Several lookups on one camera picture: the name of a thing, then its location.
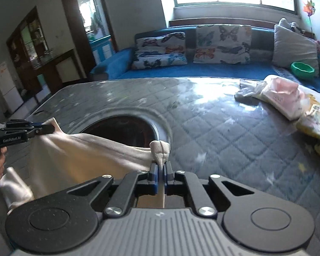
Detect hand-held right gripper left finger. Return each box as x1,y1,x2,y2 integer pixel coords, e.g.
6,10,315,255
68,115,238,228
66,164,159,218

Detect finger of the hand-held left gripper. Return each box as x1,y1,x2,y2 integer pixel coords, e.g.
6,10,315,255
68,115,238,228
29,122,55,137

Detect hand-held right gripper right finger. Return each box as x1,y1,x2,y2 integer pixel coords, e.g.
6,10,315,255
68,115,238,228
164,163,256,216

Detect cream white shirt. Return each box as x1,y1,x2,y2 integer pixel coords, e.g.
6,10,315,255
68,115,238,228
0,117,172,215

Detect white refrigerator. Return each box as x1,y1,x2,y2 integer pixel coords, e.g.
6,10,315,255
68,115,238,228
0,61,25,114

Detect grey quilted table cover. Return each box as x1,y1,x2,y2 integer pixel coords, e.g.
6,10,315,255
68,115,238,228
5,76,320,219

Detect dark wooden cabinet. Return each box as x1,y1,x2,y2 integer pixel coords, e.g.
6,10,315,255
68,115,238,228
6,5,84,94

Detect blue cabinet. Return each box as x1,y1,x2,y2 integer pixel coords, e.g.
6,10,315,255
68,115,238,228
89,35,115,65

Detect blue sofa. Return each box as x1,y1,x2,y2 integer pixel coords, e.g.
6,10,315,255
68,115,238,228
89,23,320,98

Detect flat butterfly print pillow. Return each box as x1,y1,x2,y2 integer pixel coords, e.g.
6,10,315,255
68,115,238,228
131,53,189,70

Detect grey garment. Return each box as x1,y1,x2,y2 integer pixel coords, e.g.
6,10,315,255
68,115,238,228
234,79,268,102

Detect small butterfly print pillow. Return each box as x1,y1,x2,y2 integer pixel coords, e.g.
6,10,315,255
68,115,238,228
135,32,187,56

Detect pink garment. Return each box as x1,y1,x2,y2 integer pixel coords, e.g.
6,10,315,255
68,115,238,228
257,74,310,121

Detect large butterfly print pillow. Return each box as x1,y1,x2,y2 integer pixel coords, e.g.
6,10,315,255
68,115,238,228
193,24,253,65

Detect yellow floral garment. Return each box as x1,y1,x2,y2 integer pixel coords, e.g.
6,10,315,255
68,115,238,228
295,89,320,158

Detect green bowl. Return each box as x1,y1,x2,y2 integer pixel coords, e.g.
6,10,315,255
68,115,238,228
291,62,316,80

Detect grey pillow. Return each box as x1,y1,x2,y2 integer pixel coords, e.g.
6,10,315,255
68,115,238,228
272,24,320,77

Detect colourful pinwheel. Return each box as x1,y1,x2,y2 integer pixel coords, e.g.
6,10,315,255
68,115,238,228
302,0,317,33

